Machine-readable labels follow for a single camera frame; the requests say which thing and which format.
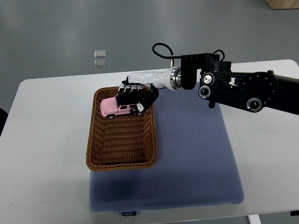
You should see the pink toy car black roof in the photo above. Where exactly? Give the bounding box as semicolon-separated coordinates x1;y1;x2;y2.
100;92;144;119

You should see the wooden box corner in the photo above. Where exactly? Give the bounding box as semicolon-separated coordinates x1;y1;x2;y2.
266;0;299;10

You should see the upper silver floor plate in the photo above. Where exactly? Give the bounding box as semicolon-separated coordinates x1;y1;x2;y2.
94;49;107;58

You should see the black object at left edge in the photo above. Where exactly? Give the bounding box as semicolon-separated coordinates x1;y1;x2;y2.
0;108;8;135

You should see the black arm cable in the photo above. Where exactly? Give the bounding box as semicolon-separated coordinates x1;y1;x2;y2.
152;42;226;67

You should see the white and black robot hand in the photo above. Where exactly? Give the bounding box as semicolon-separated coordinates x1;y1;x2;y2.
118;67;183;115

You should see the blue-grey textured mat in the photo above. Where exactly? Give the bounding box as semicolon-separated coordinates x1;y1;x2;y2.
89;89;244;212

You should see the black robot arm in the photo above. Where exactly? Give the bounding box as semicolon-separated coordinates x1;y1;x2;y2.
174;52;299;114

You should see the brown wicker basket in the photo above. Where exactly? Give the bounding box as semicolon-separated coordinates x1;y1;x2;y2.
86;87;158;171

